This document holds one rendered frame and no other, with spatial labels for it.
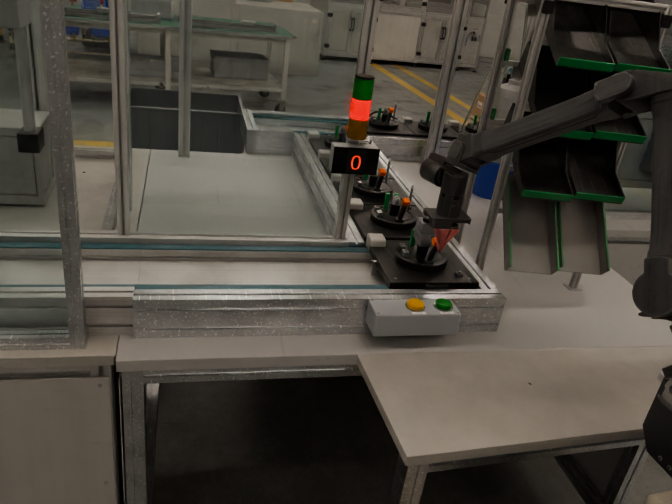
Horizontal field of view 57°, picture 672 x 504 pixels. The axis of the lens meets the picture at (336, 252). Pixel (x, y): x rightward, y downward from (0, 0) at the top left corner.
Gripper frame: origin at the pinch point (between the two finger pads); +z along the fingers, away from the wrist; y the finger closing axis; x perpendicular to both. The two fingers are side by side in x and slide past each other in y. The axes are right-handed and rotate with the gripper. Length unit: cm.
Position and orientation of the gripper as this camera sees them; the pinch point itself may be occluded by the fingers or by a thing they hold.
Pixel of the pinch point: (439, 247)
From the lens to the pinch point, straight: 153.5
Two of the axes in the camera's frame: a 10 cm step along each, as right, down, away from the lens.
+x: 2.1, 4.6, -8.7
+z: -1.3, 8.9, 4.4
